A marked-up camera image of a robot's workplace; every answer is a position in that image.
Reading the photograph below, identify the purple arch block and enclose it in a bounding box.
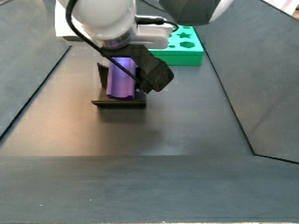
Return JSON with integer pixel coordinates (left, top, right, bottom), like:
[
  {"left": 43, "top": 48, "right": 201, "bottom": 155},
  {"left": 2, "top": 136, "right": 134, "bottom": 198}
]
[{"left": 107, "top": 57, "right": 137, "bottom": 99}]

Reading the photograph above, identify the black cable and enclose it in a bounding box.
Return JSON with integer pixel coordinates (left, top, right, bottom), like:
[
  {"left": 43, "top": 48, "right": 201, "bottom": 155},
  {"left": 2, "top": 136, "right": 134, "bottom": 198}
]
[{"left": 65, "top": 0, "right": 181, "bottom": 86}]

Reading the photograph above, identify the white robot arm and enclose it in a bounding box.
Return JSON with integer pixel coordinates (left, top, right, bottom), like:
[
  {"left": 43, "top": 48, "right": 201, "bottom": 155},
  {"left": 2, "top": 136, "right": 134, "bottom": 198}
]
[{"left": 57, "top": 0, "right": 234, "bottom": 49}]

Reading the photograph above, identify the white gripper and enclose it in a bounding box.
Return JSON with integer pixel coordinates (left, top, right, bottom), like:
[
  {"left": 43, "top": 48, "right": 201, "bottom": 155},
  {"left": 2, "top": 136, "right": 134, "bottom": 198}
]
[{"left": 134, "top": 24, "right": 174, "bottom": 49}]

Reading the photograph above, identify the green shape-sorter board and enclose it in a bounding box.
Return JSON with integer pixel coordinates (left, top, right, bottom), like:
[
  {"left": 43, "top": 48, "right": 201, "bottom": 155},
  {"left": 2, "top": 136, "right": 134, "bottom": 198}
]
[{"left": 150, "top": 25, "right": 205, "bottom": 66}]

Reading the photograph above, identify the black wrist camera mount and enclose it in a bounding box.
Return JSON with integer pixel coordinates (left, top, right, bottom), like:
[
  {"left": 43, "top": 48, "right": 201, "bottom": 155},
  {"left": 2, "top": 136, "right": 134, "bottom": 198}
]
[{"left": 99, "top": 44, "right": 174, "bottom": 94}]

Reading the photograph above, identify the black fixture stand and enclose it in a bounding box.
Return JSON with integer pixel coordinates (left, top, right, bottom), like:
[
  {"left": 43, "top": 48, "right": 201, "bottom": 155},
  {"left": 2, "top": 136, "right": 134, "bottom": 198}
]
[{"left": 93, "top": 63, "right": 146, "bottom": 107}]

